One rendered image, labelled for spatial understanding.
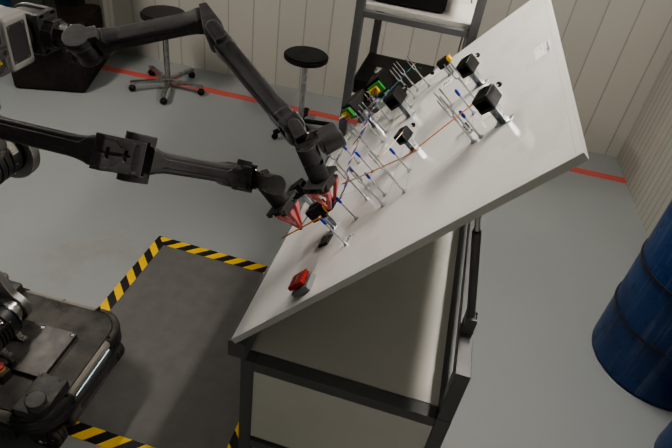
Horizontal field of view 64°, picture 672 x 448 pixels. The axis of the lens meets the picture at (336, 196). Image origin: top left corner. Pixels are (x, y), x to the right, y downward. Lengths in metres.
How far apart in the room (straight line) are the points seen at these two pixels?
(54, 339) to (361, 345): 1.29
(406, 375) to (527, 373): 1.31
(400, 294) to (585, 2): 3.13
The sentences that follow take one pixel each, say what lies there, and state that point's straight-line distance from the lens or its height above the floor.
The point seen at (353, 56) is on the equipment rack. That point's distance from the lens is 2.32.
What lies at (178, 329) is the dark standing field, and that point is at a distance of 2.74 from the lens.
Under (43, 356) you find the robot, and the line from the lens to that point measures 2.42.
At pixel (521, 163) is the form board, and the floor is 1.56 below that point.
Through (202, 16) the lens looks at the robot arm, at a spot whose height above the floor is 1.55.
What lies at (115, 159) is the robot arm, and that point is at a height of 1.44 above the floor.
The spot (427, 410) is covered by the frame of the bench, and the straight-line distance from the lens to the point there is 1.60.
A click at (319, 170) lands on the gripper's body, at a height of 1.31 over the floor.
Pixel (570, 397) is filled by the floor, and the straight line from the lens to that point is 2.90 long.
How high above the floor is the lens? 2.10
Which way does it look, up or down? 36 degrees down
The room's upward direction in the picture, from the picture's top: 9 degrees clockwise
